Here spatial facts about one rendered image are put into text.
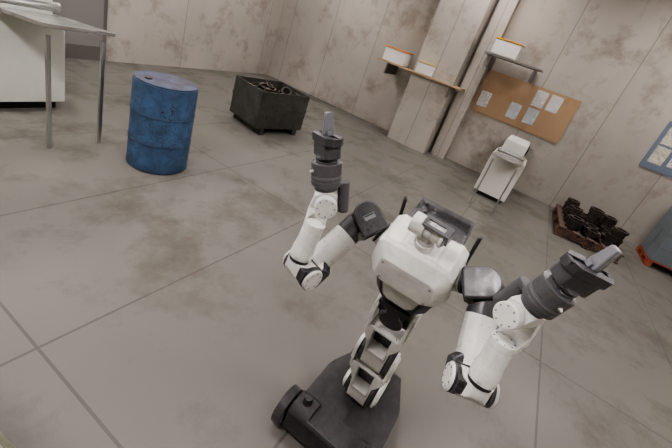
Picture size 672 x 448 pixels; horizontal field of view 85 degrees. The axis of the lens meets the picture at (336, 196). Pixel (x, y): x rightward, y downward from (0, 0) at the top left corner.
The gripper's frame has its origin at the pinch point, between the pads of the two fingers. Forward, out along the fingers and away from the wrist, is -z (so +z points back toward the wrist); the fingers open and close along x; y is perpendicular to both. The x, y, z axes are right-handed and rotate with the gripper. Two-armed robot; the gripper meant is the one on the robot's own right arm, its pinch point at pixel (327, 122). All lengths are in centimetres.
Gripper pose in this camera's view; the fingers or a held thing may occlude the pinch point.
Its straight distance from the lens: 102.6
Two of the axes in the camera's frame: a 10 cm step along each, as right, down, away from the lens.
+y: -9.0, 1.3, -4.2
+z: -0.4, 9.3, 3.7
